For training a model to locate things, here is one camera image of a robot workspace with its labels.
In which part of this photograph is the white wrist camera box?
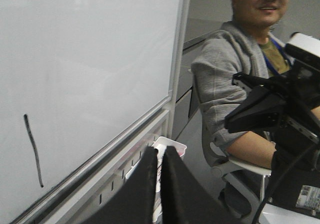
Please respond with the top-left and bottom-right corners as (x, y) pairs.
(284, 32), (320, 58)

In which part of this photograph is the black cable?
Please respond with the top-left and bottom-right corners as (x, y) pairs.
(251, 143), (318, 224)

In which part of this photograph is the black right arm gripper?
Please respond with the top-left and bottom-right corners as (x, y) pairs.
(224, 66), (320, 172)

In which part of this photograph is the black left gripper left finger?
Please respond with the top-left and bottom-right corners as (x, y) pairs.
(83, 146), (158, 224)

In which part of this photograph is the man in grey hoodie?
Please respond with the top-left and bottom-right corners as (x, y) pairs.
(191, 0), (291, 169)

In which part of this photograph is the white plastic tray bin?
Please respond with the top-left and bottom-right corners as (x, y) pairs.
(123, 137), (188, 223)

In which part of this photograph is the white whiteboard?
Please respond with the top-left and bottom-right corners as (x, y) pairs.
(0, 0), (184, 223)

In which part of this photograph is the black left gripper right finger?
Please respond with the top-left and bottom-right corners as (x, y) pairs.
(161, 146), (240, 223)

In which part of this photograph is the white office chair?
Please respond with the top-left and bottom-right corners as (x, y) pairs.
(190, 68), (276, 222)

